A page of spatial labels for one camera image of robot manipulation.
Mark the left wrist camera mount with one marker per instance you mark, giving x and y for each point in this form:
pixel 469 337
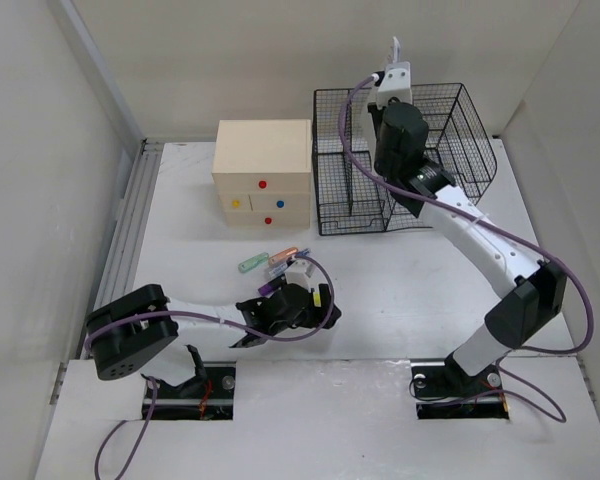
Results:
pixel 300 273

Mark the aluminium rail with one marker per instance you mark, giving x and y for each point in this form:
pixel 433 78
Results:
pixel 131 215

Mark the blue correction pen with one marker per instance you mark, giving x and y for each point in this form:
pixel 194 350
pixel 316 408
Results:
pixel 278 266

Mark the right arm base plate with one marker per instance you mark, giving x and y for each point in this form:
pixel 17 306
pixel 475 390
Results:
pixel 444 394

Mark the cream drawer cabinet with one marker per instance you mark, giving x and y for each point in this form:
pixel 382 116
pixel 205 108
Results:
pixel 262 170

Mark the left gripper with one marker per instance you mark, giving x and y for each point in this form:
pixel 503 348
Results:
pixel 314 315

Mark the purple cap black highlighter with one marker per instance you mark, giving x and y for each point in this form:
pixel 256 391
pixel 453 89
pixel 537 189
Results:
pixel 271 286

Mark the orange translucent highlighter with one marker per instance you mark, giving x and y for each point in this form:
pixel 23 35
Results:
pixel 282 256

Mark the green translucent highlighter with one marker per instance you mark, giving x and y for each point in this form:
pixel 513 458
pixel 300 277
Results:
pixel 253 262

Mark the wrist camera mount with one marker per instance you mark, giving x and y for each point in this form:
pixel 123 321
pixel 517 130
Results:
pixel 396 84
pixel 300 273

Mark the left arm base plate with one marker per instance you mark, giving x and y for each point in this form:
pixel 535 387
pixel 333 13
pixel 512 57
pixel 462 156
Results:
pixel 208 400

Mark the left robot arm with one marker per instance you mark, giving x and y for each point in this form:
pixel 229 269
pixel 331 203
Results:
pixel 145 332

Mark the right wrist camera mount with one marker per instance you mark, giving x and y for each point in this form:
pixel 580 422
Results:
pixel 396 84

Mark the black wire mesh organizer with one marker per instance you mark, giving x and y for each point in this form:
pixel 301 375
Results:
pixel 438 141

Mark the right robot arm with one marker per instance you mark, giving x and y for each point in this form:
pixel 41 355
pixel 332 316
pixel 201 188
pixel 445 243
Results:
pixel 531 290

